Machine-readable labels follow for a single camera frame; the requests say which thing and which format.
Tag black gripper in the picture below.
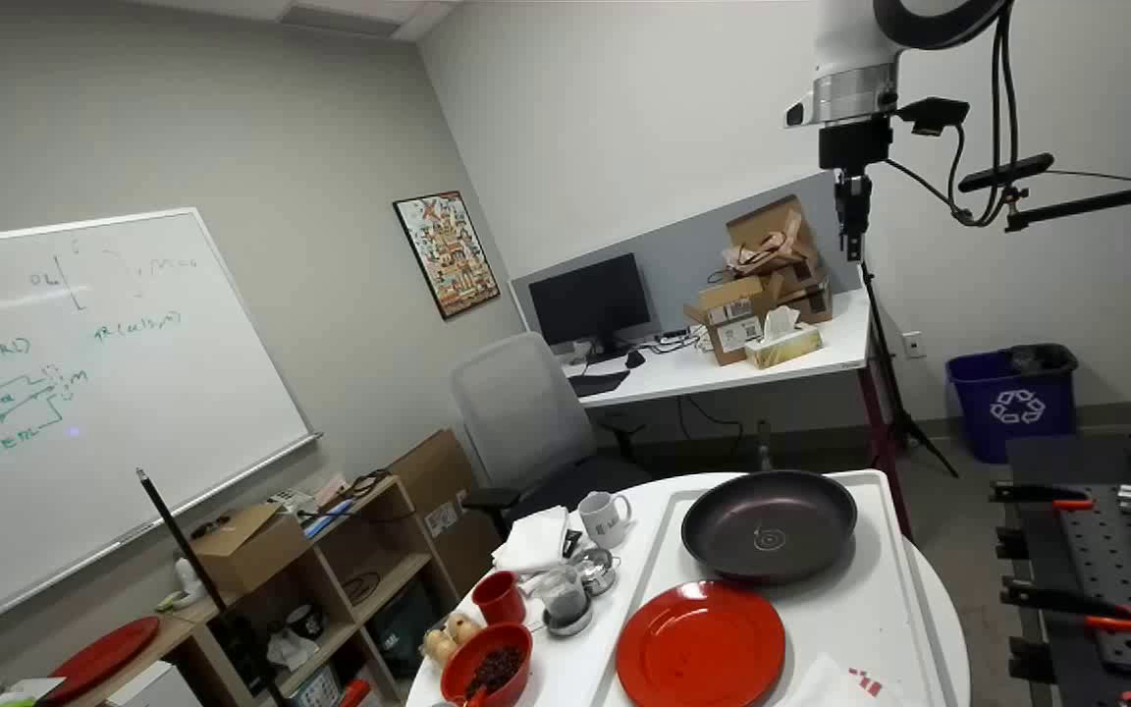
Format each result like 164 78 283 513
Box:
817 112 894 268

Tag dark frying pan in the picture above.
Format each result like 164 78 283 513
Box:
678 437 859 590

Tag plain white folded towel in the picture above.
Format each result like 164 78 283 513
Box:
492 502 583 578

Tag tissue box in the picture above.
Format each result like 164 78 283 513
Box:
741 304 825 373

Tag grey desk partition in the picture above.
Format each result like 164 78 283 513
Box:
511 174 855 346

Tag white office desk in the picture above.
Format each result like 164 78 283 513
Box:
561 287 875 475

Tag blue recycling bin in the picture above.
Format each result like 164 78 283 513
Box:
941 340 1080 467

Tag black computer monitor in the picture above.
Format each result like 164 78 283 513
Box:
523 252 655 363

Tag black keyboard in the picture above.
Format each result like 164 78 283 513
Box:
564 370 638 399

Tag round white table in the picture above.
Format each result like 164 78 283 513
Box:
403 467 975 707

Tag grey office chair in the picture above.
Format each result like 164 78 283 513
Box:
448 329 647 526

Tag white mug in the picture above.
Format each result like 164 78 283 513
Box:
574 488 638 551

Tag black robot workbench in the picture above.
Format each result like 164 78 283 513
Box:
991 428 1131 707

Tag small metal bowl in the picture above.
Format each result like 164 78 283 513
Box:
574 544 622 599

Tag red plate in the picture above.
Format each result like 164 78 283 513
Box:
613 579 791 707

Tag red cup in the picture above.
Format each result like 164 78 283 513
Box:
473 568 532 627

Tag red bowl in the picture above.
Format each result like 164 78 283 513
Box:
441 621 540 707

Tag beige eggs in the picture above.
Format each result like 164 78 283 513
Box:
422 607 483 662

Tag wooden shelf unit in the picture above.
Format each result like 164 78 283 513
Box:
50 467 462 707

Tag cardboard box with flaps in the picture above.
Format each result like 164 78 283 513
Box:
187 502 314 599

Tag thin black pole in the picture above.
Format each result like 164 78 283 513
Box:
135 467 283 707

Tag small white bottle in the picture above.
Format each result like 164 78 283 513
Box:
170 552 204 607

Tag white box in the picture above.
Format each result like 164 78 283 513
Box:
108 659 204 707

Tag red oval tray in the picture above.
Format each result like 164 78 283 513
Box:
49 612 164 703

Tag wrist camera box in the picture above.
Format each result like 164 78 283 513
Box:
894 92 975 137

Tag black camera tripod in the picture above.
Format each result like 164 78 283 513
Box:
852 253 964 535

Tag black camera stand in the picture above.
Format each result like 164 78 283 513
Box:
955 147 1131 234

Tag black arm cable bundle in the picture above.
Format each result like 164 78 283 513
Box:
881 0 1028 229

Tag black clamp with orange handle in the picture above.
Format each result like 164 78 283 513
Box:
999 578 1131 641
991 480 1100 513

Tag framed wall poster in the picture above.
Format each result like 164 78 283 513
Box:
389 189 502 325

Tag wall whiteboard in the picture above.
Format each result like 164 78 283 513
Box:
0 205 321 651

